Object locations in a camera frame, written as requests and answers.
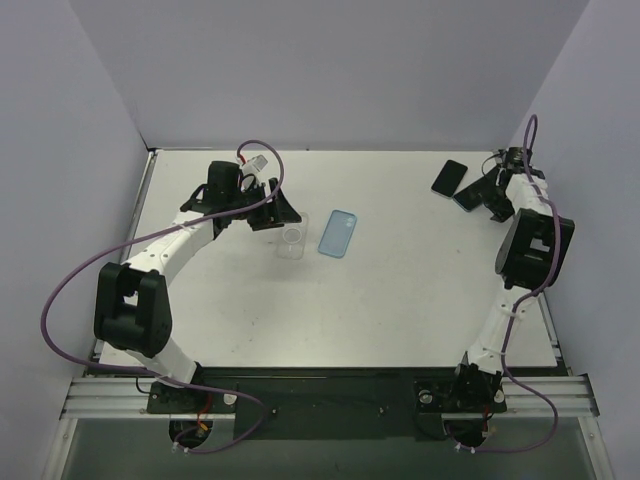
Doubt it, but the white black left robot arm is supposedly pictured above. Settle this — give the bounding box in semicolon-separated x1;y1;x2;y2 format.
94;155;302;412

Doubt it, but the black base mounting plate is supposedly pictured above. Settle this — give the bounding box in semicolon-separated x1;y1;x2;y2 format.
147;367;507;444

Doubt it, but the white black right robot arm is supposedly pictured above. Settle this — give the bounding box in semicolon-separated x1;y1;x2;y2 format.
446;147;575;412

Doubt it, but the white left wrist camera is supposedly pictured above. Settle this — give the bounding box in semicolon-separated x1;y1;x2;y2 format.
241;155;268;183

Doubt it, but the black smartphone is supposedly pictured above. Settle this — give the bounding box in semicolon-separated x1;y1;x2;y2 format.
452;177;492;212
431;159;468;198

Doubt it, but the light blue phone case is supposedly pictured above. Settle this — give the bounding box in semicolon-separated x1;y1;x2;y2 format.
317;209;357;259

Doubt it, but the aluminium frame rail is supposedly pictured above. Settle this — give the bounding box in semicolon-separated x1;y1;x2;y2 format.
60;376;599;420

